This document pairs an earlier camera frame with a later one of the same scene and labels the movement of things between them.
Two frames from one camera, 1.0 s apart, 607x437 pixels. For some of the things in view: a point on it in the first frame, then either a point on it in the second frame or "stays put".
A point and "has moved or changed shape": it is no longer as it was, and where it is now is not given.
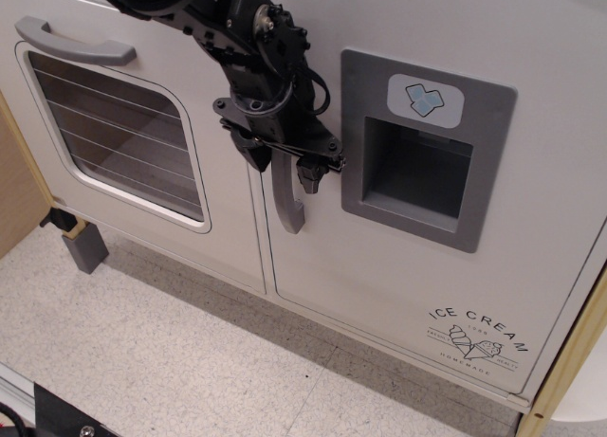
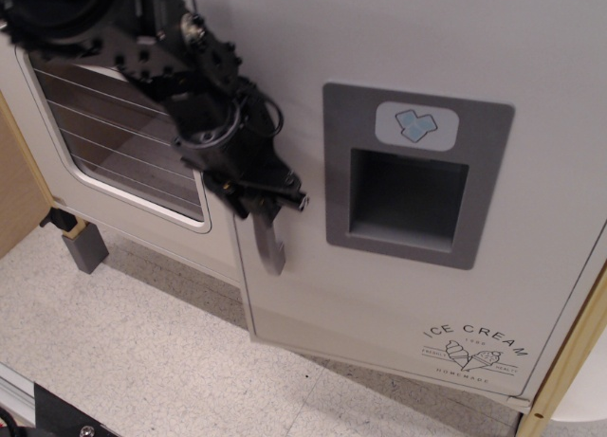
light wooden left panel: (25, 200) stays put
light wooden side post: (584, 336) stays put
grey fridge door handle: (293, 211) has moved or changed shape
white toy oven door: (141, 149) stays put
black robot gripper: (279, 118) → (238, 150)
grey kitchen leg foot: (87, 248) stays put
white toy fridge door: (468, 224) has moved or changed shape
